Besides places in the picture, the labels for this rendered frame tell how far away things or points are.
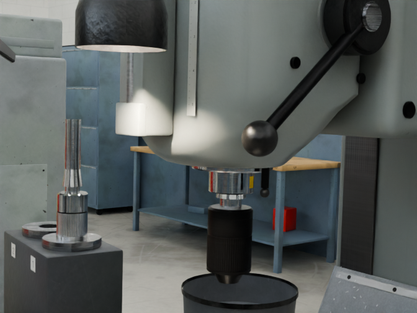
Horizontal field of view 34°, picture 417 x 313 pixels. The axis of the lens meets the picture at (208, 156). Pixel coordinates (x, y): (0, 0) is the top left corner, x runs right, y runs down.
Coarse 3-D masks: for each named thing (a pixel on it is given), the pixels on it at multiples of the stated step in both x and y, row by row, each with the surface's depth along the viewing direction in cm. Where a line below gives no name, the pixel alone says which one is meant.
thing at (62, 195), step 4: (60, 192) 103; (64, 192) 103; (80, 192) 104; (84, 192) 104; (56, 196) 103; (60, 196) 102; (64, 196) 101; (68, 196) 101; (72, 196) 101; (76, 196) 101; (80, 196) 102; (84, 196) 102; (64, 200) 101; (68, 200) 101; (72, 200) 101; (76, 200) 101; (80, 200) 102
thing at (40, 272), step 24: (24, 240) 107; (48, 240) 101; (72, 240) 102; (96, 240) 102; (24, 264) 105; (48, 264) 96; (72, 264) 98; (96, 264) 100; (120, 264) 102; (24, 288) 105; (48, 288) 96; (72, 288) 98; (96, 288) 100; (120, 288) 103; (24, 312) 105; (48, 312) 97; (72, 312) 99; (96, 312) 101; (120, 312) 103
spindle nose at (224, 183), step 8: (208, 176) 70; (216, 176) 69; (224, 176) 68; (232, 176) 68; (240, 176) 68; (248, 176) 69; (208, 184) 70; (216, 184) 69; (224, 184) 68; (232, 184) 68; (240, 184) 68; (248, 184) 69; (216, 192) 69; (224, 192) 68; (232, 192) 68; (240, 192) 68; (248, 192) 69
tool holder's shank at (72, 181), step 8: (72, 120) 101; (80, 120) 102; (72, 128) 102; (80, 128) 102; (72, 136) 102; (80, 136) 102; (72, 144) 102; (80, 144) 103; (72, 152) 102; (80, 152) 103; (72, 160) 102; (80, 160) 103; (72, 168) 102; (80, 168) 103; (64, 176) 102; (72, 176) 102; (80, 176) 103; (64, 184) 102; (72, 184) 102; (80, 184) 103; (72, 192) 102
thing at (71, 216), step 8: (56, 200) 103; (56, 208) 103; (64, 208) 101; (72, 208) 101; (80, 208) 102; (56, 216) 103; (64, 216) 102; (72, 216) 101; (80, 216) 102; (56, 224) 103; (64, 224) 102; (72, 224) 102; (80, 224) 102; (56, 232) 103; (64, 232) 102; (72, 232) 102; (80, 232) 102
